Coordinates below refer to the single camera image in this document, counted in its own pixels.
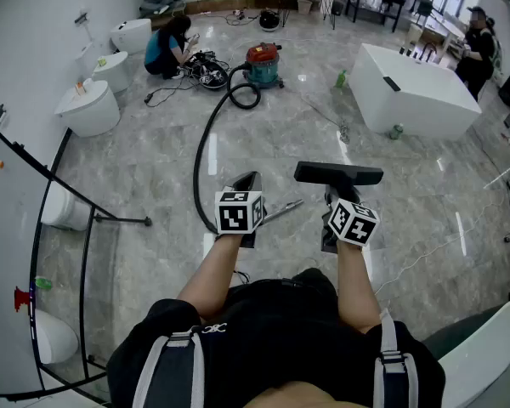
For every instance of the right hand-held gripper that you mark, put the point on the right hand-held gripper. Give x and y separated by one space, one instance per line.
355 223

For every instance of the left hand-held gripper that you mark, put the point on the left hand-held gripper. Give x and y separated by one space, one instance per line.
236 217

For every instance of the shiny metal tool shaft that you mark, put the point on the shiny metal tool shaft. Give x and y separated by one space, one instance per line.
287 208

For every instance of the person's right forearm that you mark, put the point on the person's right forearm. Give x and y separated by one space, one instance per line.
357 287

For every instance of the person's left forearm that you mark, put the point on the person's left forearm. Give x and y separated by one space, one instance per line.
212 270

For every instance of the red and teal vacuum canister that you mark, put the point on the red and teal vacuum canister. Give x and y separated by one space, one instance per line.
261 68

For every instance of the green plastic bottle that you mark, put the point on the green plastic bottle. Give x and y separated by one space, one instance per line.
341 80

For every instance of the white bathtub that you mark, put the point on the white bathtub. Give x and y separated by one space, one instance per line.
408 96

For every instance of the black flat phone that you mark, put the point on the black flat phone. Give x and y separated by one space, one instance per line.
392 83

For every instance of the person's black shirt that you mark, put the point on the person's black shirt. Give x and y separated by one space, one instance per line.
272 347

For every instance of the black bathtub faucet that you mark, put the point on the black bathtub faucet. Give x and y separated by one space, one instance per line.
429 51

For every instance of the white waste basket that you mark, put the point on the white waste basket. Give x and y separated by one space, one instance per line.
304 7

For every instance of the green basin white rim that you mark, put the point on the green basin white rim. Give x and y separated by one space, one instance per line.
484 347

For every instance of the small green bottle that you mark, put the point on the small green bottle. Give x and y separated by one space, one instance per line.
42 283

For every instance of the red sticker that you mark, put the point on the red sticker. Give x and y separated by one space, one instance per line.
22 300

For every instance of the black metal frame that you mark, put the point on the black metal frame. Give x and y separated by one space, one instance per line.
123 219

